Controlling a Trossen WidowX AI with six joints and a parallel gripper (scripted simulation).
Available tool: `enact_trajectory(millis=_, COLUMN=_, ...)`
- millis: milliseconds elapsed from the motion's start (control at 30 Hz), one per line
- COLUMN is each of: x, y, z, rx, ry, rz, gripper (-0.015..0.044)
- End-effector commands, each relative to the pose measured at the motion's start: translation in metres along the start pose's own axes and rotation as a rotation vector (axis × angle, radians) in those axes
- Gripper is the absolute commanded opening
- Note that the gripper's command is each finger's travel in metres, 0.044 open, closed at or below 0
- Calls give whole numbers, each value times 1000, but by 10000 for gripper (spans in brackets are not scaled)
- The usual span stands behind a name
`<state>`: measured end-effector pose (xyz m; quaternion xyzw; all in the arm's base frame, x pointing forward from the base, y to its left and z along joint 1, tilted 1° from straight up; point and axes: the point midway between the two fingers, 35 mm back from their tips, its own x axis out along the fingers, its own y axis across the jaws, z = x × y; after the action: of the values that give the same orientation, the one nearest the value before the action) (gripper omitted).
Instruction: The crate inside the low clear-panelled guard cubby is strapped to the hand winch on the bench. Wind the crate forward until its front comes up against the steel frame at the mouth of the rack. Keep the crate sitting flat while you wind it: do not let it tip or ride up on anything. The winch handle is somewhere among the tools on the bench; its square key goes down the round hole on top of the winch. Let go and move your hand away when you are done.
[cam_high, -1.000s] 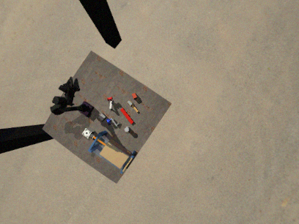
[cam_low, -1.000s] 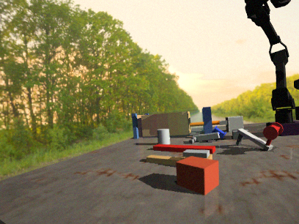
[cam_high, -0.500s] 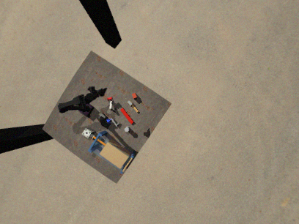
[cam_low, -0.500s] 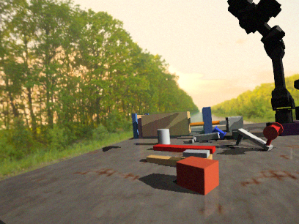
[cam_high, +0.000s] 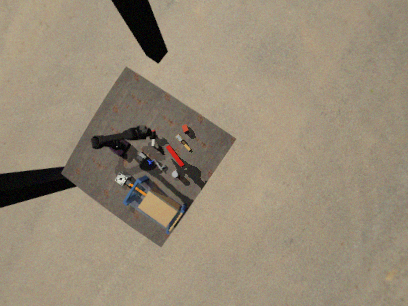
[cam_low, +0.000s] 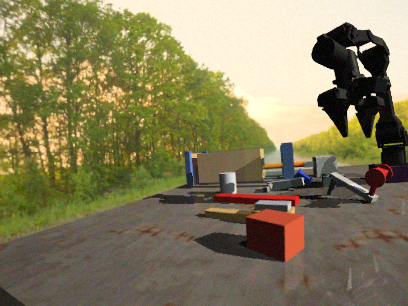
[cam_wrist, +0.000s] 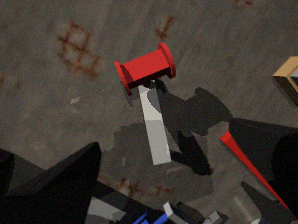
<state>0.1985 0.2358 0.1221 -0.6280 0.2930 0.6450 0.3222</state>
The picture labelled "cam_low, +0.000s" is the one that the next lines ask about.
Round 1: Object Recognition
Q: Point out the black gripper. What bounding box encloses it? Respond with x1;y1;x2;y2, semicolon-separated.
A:
317;68;385;139

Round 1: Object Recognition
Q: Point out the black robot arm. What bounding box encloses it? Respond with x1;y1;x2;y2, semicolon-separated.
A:
311;22;408;166

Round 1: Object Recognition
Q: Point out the grey cylinder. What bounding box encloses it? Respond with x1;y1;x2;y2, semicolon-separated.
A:
219;172;237;194

